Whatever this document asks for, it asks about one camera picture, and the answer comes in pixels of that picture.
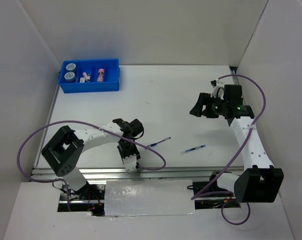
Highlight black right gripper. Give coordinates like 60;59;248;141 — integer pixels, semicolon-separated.
190;92;229;119

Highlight pink capped marker tube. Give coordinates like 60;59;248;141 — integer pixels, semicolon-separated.
97;68;105;83

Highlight pink white mini stapler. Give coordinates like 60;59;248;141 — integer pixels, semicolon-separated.
82;72;90;82

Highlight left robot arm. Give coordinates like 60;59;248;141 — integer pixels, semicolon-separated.
41;118;144;200

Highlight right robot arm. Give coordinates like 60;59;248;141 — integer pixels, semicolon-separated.
190;84;284;203

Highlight dark blue gel pen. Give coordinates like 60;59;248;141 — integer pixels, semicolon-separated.
180;144;206;155

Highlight blue clear ballpoint pen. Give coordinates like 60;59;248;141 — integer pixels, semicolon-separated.
147;137;171;148

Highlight silver foil cover sheet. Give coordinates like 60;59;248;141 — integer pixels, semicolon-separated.
104;179;196;217

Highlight blue compartment tray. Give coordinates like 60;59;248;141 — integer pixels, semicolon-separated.
58;58;120;94

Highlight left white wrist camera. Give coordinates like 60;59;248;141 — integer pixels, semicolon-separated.
122;154;138;174

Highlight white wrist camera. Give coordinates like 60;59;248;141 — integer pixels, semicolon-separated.
122;154;138;174
211;78;224;98

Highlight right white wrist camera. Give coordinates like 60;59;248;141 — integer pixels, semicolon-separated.
211;78;224;98

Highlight aluminium front rail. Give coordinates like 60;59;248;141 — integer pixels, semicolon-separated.
29;165;264;181

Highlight aluminium rail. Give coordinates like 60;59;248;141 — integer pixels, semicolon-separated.
29;165;264;181
229;66;270;177

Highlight aluminium right rail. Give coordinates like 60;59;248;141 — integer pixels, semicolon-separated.
229;66;270;177

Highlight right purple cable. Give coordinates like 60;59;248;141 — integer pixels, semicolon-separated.
190;74;268;226

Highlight purple cable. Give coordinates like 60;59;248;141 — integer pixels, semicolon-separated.
16;120;167;213
190;74;268;226

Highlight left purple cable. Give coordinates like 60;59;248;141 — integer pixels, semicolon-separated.
16;120;167;213

